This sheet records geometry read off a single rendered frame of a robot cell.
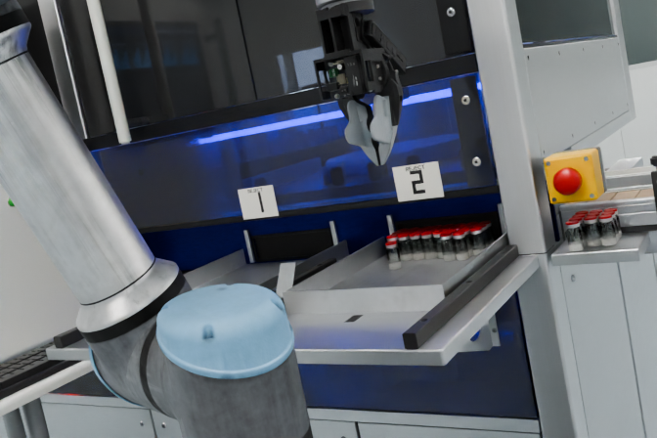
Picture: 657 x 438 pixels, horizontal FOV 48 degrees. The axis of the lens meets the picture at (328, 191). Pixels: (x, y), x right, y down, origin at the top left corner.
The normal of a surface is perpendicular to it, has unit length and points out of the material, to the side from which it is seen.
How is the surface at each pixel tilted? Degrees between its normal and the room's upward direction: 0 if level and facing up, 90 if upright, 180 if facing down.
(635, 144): 90
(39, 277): 90
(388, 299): 90
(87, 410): 90
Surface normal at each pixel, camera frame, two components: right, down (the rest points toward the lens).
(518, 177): -0.50, 0.19
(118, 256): 0.61, -0.02
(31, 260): 0.83, -0.11
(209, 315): -0.11, -0.97
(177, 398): -0.75, 0.22
